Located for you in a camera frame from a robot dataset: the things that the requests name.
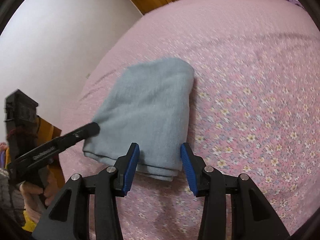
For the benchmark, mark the grey-blue fleece pants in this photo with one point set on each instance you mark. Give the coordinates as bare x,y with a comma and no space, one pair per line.
150,105

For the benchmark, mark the pink floral bedspread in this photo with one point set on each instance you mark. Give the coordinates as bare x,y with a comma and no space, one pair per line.
237,92

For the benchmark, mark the purple patterned pillow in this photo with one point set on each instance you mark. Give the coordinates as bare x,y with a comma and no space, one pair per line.
296,1

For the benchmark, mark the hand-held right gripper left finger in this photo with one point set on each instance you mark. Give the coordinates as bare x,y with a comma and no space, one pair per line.
131,170

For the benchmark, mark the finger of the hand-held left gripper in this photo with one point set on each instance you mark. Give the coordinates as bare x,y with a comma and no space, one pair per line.
80,133

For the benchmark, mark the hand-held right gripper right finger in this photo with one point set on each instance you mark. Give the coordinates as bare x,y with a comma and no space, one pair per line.
188,172

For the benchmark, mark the person's left hand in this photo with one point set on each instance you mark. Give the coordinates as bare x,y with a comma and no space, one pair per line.
32,191

